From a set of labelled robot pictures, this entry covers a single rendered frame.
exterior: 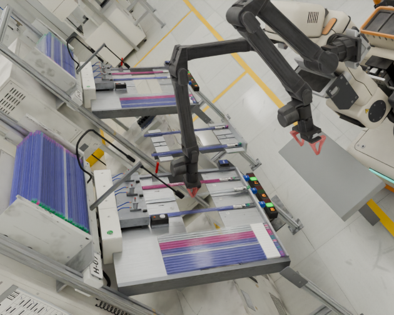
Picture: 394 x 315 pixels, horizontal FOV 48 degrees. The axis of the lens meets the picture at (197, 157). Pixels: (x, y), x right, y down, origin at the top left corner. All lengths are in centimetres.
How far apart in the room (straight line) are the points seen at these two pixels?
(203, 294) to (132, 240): 53
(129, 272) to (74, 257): 22
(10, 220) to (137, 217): 56
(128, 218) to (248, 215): 56
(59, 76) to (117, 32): 358
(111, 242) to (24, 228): 37
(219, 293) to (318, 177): 73
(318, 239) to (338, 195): 74
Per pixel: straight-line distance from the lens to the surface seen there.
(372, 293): 255
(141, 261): 184
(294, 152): 239
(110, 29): 645
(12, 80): 283
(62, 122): 294
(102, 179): 214
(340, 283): 263
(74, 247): 172
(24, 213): 161
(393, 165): 250
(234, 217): 208
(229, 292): 218
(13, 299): 174
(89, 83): 313
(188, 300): 233
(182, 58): 183
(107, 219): 191
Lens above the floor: 223
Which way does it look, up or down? 34 degrees down
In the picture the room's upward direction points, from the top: 50 degrees counter-clockwise
